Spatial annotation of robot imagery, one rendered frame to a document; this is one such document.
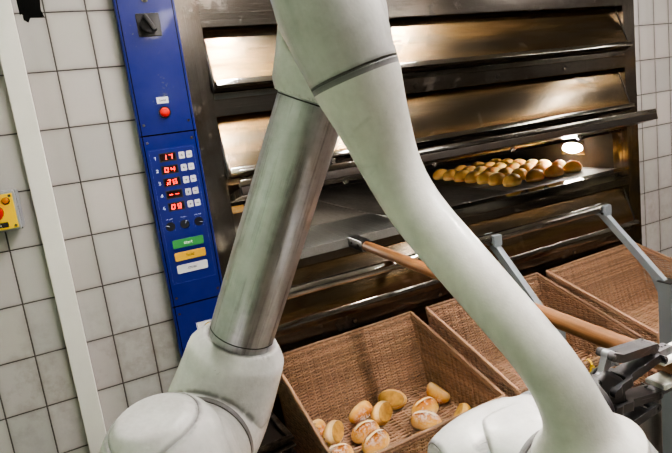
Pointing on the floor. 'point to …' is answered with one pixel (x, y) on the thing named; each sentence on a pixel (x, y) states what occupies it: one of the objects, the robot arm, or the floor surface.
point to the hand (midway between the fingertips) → (670, 364)
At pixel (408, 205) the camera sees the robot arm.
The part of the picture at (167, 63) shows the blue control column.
